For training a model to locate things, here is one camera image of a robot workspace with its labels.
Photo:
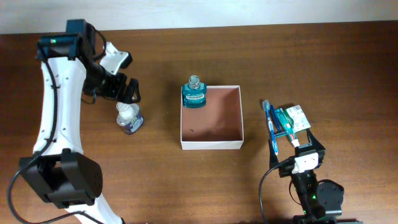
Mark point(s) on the purple foaming soap pump bottle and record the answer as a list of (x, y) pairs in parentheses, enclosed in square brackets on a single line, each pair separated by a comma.
[(129, 117)]

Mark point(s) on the pink cardboard box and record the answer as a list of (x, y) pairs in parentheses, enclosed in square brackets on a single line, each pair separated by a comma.
[(216, 126)]

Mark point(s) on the teal Listerine mouthwash bottle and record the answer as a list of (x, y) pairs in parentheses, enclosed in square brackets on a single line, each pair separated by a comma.
[(194, 93)]

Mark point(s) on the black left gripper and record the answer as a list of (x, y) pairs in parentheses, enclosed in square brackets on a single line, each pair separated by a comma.
[(116, 91)]

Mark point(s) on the blue disposable razor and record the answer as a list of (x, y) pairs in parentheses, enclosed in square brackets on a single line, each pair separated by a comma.
[(279, 132)]

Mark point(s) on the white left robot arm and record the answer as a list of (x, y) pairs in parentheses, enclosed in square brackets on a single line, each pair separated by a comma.
[(58, 171)]

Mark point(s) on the green white soap packet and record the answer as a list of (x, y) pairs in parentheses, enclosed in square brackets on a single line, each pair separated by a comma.
[(297, 118)]

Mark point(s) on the blue white toothbrush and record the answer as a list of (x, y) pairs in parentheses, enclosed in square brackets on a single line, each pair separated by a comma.
[(267, 107)]

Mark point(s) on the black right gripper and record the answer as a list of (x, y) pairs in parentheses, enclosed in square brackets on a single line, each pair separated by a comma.
[(286, 167)]

